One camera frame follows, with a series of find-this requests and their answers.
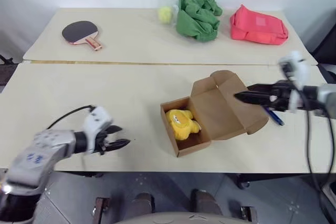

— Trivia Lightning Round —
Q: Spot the blue pen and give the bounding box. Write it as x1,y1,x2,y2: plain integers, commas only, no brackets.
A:
264,105,286,126

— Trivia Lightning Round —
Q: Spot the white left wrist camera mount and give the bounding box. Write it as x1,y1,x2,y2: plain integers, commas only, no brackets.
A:
83,106,113,154

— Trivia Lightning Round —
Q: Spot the black table base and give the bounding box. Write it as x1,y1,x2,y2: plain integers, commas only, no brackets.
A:
78,172,252,189

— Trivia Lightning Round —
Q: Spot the crumpled green cloth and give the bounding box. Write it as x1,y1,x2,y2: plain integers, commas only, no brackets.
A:
175,0,224,43

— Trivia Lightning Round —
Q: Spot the brown block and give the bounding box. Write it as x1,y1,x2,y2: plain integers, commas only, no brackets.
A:
239,205,257,224
92,197,111,222

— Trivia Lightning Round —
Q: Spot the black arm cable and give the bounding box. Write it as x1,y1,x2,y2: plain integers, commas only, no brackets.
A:
48,105,97,130
282,63,336,196

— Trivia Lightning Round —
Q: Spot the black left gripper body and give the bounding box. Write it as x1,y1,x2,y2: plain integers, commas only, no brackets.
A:
97,128,113,156

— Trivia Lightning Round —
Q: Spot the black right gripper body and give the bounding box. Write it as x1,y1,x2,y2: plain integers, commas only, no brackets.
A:
269,80,292,112

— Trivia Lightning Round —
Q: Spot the yellow-green tennis ball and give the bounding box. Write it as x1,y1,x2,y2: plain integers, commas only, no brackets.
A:
157,6,173,24

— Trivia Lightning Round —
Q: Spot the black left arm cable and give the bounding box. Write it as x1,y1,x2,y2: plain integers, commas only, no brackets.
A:
48,105,97,130

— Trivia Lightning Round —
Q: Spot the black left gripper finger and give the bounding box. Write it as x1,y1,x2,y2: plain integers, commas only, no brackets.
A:
107,139,132,153
106,125,124,135

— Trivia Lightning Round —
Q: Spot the clear plastic container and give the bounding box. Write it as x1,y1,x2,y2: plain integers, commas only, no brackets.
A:
156,3,180,26

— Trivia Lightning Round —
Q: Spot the black stand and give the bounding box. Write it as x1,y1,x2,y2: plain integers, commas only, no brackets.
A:
0,54,14,94

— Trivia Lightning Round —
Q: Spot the black chair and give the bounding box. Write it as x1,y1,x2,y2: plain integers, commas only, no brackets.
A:
311,11,336,83

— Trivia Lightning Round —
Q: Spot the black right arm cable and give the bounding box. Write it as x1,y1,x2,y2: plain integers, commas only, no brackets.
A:
282,63,336,196

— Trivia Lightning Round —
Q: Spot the brown cardboard box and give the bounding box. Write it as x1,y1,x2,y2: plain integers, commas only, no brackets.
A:
160,70,270,158

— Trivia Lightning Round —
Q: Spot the yellow plush toy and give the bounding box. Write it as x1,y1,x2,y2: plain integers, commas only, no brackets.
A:
164,109,202,141

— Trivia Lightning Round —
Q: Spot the pink-red fabric pouch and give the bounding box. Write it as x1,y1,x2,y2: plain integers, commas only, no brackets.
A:
229,4,289,46

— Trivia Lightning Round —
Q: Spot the black table tennis paddle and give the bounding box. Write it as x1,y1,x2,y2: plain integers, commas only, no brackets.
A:
61,20,103,51

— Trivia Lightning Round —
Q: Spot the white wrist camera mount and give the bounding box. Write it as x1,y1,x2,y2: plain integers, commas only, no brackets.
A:
278,50,312,114
83,106,113,154

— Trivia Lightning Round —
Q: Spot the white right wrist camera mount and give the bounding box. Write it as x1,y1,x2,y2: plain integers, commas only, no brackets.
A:
278,50,312,114

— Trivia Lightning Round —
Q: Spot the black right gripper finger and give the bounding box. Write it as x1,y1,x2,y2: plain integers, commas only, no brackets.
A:
234,91,273,107
246,83,274,93

